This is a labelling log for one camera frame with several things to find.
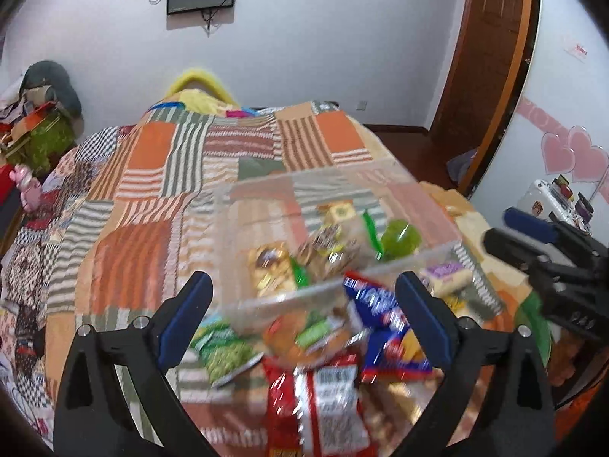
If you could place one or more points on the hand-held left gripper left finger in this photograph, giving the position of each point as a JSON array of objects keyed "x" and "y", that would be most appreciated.
[{"x": 183, "y": 323}]

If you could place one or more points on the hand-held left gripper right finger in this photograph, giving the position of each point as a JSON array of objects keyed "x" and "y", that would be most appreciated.
[{"x": 423, "y": 323}]

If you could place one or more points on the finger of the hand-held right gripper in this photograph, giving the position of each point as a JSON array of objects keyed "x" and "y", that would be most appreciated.
[
  {"x": 504, "y": 245},
  {"x": 528, "y": 223}
]

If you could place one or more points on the blue snack packet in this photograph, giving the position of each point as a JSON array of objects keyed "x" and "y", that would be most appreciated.
[{"x": 380, "y": 323}]

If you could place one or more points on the clear plastic container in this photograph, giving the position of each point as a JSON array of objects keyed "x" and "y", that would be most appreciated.
[{"x": 333, "y": 228}]

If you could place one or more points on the white appliance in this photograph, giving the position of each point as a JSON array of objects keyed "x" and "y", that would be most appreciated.
[{"x": 540, "y": 200}]

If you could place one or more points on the green pea snack packet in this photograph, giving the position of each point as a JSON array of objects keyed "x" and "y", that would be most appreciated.
[{"x": 223, "y": 352}]

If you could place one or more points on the purple label snack packet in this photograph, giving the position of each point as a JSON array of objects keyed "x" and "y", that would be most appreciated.
[{"x": 445, "y": 276}]

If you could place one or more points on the green jelly cup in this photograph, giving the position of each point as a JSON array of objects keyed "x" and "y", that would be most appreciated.
[{"x": 399, "y": 240}]

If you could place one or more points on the long green snack packet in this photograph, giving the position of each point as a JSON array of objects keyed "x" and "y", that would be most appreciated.
[{"x": 373, "y": 235}]

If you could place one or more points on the gold snack packet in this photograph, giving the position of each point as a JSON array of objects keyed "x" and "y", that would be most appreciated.
[{"x": 271, "y": 269}]

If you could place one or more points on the brown cookie packet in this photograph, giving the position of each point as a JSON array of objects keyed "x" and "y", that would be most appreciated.
[{"x": 328, "y": 252}]

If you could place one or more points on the orange bread packet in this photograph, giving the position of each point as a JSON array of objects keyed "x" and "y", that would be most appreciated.
[{"x": 304, "y": 338}]

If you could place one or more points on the patchwork striped blanket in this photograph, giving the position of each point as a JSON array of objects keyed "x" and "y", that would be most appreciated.
[{"x": 157, "y": 200}]

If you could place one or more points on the small green candy packet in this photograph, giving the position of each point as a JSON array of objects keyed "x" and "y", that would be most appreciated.
[{"x": 299, "y": 273}]

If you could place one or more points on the red snack packet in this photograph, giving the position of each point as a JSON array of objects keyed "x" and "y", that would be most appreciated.
[{"x": 323, "y": 404}]

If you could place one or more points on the yellow white snack packet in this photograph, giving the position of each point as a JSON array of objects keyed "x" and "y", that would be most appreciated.
[{"x": 338, "y": 212}]

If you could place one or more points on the brown wooden door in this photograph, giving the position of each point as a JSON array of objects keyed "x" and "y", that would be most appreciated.
[{"x": 480, "y": 47}]

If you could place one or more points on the pink plush toy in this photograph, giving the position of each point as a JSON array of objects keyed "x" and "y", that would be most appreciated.
[{"x": 29, "y": 190}]

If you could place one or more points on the yellow pillow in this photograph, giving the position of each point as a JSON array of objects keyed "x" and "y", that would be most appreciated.
[{"x": 200, "y": 93}]

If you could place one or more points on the grey cap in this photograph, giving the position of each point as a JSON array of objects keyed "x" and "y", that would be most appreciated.
[{"x": 50, "y": 81}]

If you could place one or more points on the pink heart wall decal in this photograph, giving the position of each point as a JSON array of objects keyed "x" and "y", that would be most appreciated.
[{"x": 573, "y": 154}]

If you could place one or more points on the white red wall sticker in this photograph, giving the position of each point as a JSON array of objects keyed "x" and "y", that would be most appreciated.
[{"x": 575, "y": 50}]

